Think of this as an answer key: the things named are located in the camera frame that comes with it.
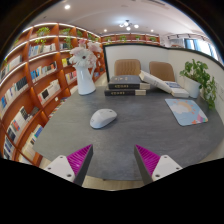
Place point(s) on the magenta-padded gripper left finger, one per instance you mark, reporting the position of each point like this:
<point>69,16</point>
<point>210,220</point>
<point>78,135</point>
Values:
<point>60,165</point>

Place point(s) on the white jug vase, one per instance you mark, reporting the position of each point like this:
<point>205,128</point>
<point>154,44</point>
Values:
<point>84,81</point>

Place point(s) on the tan upholstered chair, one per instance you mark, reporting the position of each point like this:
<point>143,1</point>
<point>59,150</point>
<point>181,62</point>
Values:
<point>127,67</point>
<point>162,70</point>

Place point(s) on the wooden wall shelf with plants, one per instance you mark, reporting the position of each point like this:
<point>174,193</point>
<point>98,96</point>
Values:
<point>130,37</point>

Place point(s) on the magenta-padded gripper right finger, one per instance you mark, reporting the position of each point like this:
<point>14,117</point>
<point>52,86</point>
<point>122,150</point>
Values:
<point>165,165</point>

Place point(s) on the green plant in white pot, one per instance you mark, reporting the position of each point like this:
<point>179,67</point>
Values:
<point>196,76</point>

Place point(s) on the tall wooden bookshelf unit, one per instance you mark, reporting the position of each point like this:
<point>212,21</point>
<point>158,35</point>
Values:
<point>30,86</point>

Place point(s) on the thick dark grey book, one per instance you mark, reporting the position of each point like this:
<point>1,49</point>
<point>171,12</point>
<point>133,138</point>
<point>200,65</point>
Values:
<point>123,92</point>
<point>125,81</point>

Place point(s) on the ceiling lamp with round bulbs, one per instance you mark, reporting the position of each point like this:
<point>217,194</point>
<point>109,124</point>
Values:
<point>127,24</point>

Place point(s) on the pink and white flower bouquet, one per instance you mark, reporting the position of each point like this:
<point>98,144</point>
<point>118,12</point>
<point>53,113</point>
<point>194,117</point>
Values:
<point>83,55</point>

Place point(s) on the thick white book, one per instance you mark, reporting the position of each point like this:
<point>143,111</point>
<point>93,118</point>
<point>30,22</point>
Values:
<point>154,81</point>

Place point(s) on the window with curtains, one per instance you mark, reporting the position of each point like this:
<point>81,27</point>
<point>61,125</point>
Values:
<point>198,45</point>

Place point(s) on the white computer mouse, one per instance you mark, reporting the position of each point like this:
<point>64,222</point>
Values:
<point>102,118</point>

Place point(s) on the light blue printed mouse pad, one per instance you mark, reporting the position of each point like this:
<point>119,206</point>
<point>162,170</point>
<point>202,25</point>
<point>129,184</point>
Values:
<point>186,111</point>

